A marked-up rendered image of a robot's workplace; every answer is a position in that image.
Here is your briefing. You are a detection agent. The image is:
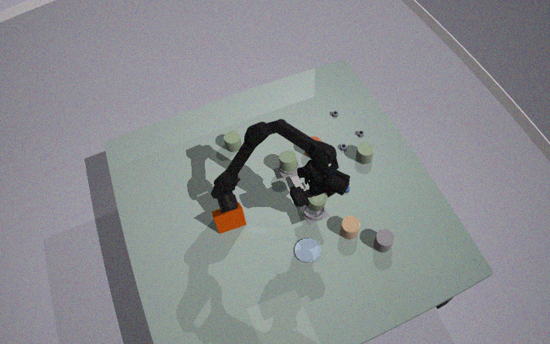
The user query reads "grey cylinder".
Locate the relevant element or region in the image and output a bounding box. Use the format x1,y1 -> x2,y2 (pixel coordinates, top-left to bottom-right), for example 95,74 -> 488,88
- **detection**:
374,229 -> 395,252

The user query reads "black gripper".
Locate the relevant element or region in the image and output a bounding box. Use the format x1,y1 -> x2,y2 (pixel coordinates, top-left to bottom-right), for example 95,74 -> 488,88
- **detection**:
290,175 -> 335,206

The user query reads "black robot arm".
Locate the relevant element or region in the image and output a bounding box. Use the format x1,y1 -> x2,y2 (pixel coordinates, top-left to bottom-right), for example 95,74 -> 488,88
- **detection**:
211,119 -> 350,213

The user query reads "tan cylinder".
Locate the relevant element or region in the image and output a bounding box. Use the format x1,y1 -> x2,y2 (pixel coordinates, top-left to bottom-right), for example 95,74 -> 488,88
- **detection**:
341,216 -> 360,239

